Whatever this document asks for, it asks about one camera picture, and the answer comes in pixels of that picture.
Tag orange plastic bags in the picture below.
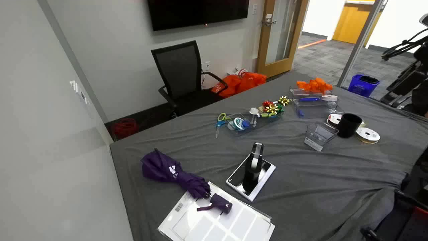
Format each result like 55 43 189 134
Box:
212 71 269 99

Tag colourful toy pile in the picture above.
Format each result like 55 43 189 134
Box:
227 106 287 134

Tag red green gift bow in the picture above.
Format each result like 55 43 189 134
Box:
260 99 281 119

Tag black mesh office chair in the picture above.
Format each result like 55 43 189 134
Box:
150 40 229 118

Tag purple folded umbrella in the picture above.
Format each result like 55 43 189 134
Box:
141 149 212 201

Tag small purple umbrella sleeve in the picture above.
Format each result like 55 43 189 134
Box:
197 193 235 216

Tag wooden door with glass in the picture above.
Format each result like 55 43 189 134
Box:
255 0 311 79

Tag red floor item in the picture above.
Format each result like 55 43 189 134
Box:
111 118 142 141

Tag white label sheet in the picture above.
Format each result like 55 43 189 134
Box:
157 181 277 241

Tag clear plastic storage box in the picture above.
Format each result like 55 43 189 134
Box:
289 87 339 119

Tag orange ribbon bundle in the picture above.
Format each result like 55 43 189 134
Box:
296 76 335 95

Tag grey table cloth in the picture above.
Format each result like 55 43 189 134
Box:
110 68 428 241

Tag white spool gold ribbon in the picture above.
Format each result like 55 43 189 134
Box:
355 126 382 145
327 113 344 129

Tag black cup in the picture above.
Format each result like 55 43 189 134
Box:
338 113 364 139

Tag blue waste bin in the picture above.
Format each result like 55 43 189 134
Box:
347 74 382 98

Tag green blue handled scissors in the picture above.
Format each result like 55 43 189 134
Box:
214 111 232 138

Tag black wall television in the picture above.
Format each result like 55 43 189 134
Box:
148 0 251 32

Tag white wall switch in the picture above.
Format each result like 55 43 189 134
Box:
69 79 89 105

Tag grey metal door frame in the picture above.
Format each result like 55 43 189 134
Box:
336 0 388 88

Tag black camera tripod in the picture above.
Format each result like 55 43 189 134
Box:
380 12 428 118

